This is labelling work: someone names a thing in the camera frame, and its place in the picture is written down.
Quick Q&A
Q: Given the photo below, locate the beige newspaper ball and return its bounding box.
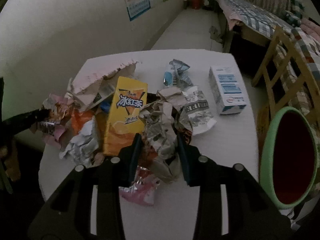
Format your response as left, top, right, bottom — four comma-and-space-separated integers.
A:
139, 87, 193, 184

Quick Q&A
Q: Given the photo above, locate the pink silver foil wrapper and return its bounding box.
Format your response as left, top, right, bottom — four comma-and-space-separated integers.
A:
119, 166, 160, 206

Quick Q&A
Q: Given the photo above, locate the yellow iced tea carton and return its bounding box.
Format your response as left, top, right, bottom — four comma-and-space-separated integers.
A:
103, 76, 148, 157

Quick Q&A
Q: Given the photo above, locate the crumpled white grey paper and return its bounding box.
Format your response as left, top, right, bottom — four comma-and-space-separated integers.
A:
59, 117, 100, 168

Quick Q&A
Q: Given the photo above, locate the orange snack wrapper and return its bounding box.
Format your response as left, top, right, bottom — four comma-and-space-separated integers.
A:
71, 109, 108, 139

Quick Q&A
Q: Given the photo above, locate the white blue milk carton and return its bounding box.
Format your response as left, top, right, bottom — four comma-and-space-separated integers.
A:
209, 66, 247, 115

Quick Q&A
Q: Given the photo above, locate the blue white crumpled wrapper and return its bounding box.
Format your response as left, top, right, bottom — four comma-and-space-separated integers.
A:
163, 59, 193, 90

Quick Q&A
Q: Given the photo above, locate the wooden chair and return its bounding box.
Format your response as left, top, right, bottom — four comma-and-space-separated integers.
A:
251, 24, 320, 131

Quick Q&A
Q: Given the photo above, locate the bed with plaid blanket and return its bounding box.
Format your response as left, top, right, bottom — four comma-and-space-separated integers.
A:
216, 0, 293, 54

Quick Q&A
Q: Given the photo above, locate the red container on floor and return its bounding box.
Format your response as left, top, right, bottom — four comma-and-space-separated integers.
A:
191, 0, 202, 10

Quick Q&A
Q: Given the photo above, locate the pink folded blanket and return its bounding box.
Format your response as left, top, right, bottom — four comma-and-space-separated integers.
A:
300, 18, 320, 42

